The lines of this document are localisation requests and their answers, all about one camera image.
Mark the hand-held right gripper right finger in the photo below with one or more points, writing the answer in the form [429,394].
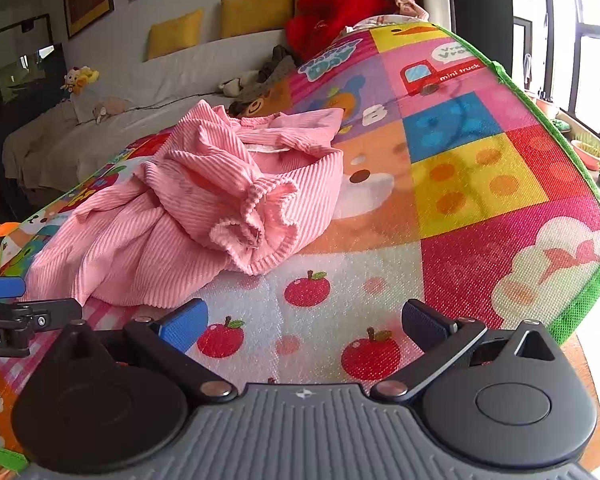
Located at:
[425,321]

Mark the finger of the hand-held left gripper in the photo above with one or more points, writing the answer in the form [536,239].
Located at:
[0,287]
[55,310]

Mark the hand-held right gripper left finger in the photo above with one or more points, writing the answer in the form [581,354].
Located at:
[182,326]

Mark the pink ribbed garment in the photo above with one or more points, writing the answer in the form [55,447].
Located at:
[190,200]

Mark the colourful printed play mat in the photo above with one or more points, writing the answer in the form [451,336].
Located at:
[455,210]

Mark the beige sofa throw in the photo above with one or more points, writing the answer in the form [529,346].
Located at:
[35,145]

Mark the beige plush toy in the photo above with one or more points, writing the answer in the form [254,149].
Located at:
[107,109]

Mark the glass aquarium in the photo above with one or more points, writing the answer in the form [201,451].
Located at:
[25,75]

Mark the yellow plush toy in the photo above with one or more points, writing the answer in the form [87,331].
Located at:
[79,79]

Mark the white plush toy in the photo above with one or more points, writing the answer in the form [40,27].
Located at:
[235,85]

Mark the light grey sofa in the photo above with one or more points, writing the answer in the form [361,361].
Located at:
[155,80]

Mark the brown cloth pile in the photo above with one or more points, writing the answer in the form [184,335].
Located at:
[280,62]

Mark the white floral cloth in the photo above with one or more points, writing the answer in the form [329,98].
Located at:
[380,21]

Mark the pink cloth item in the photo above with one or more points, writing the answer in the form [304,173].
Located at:
[409,4]

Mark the red plush cushion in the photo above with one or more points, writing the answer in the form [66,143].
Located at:
[340,5]

